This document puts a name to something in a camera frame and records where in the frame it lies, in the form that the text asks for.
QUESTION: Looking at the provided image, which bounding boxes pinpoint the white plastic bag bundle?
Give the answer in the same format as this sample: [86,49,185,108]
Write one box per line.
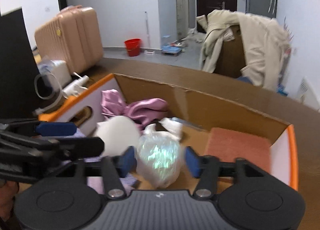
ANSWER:
[135,118,184,188]

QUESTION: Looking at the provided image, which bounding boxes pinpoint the orange pink sponge block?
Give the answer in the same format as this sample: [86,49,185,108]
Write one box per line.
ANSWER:
[204,128,271,173]

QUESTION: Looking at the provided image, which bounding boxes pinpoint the white round soft object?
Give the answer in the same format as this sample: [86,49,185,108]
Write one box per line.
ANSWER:
[94,116,141,157]

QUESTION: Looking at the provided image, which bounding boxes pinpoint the person left hand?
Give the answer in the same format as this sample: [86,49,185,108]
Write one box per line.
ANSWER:
[0,180,19,221]

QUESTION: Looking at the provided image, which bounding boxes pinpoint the cardboard box red orange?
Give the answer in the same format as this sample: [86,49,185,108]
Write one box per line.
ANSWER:
[39,74,298,190]

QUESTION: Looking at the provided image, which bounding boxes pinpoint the pink satin cloth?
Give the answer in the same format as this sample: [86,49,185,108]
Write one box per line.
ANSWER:
[100,89,169,130]

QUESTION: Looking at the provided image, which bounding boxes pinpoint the black paper bag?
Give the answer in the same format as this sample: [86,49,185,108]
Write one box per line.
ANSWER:
[0,8,52,119]

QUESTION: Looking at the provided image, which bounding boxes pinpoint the brown wooden chair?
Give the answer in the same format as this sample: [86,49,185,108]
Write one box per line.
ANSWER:
[214,25,246,79]

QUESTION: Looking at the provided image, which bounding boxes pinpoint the white mop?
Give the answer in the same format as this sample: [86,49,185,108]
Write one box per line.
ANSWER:
[144,11,155,55]

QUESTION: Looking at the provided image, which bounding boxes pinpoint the blue pet feeding tray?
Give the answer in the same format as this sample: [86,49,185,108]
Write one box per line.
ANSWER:
[161,41,187,56]

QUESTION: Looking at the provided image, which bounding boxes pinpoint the red plastic bucket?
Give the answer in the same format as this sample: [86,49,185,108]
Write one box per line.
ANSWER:
[124,38,141,57]

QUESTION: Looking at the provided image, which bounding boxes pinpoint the pink suitcase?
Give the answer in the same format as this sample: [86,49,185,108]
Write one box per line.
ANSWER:
[34,6,104,73]

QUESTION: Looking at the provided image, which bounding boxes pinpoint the white dog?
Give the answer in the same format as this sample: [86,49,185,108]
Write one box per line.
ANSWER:
[184,28,206,43]

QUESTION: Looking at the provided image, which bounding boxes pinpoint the white panel heater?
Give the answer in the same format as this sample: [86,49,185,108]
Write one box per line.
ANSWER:
[297,77,320,112]

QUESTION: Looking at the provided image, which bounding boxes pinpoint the beige coat on chair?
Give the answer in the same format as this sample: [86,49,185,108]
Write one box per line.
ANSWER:
[196,9,291,91]

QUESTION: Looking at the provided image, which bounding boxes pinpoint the white appliance with cable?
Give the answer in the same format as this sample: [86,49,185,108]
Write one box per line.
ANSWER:
[34,58,89,116]

